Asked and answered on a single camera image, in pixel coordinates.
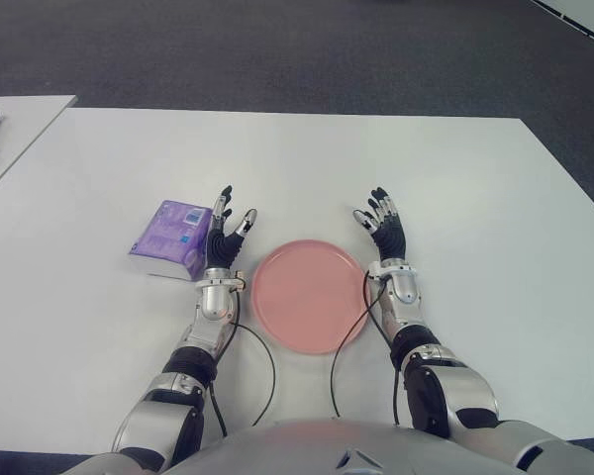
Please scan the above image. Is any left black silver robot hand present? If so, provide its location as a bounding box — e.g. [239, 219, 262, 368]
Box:
[205, 185, 259, 272]

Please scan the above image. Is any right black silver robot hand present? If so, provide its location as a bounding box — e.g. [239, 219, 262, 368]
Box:
[351, 186, 410, 263]

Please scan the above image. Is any purple tissue paper pack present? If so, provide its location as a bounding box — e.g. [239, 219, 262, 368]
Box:
[127, 199, 214, 284]

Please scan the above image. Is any pink round plate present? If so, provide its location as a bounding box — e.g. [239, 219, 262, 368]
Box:
[250, 238, 372, 355]

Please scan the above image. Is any grey robot torso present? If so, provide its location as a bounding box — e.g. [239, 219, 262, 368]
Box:
[162, 416, 526, 475]

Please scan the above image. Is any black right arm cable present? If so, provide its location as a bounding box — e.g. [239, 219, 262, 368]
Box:
[330, 273, 403, 428]

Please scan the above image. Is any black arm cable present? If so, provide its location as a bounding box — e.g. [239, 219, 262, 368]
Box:
[330, 273, 403, 428]
[208, 284, 277, 437]

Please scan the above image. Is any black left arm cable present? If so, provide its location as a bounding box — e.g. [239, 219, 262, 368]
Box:
[208, 284, 277, 437]

